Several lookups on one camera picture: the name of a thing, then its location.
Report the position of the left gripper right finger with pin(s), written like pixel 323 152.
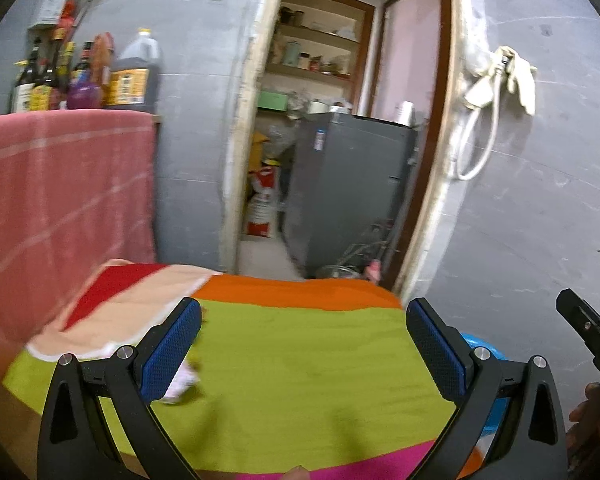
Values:
pixel 530 440

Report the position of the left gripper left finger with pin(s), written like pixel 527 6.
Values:
pixel 75 441

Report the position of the small pink white wrapper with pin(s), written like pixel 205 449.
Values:
pixel 183 380

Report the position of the person's right hand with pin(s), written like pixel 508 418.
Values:
pixel 583 438

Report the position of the multicolour striped table cloth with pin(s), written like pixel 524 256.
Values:
pixel 320 373

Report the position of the pink checked cloth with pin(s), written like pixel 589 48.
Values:
pixel 76 190

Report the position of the grey refrigerator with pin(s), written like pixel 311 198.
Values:
pixel 348 174

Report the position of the red white sack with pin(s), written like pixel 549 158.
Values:
pixel 262 209

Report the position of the purple round bottle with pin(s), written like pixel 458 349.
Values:
pixel 84 96

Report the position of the dark sauce bottle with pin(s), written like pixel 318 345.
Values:
pixel 25 83

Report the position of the large oil jug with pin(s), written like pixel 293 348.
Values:
pixel 135 75

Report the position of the green plastic box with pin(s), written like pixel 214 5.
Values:
pixel 273 100

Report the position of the wooden shelf unit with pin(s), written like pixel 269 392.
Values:
pixel 321 48

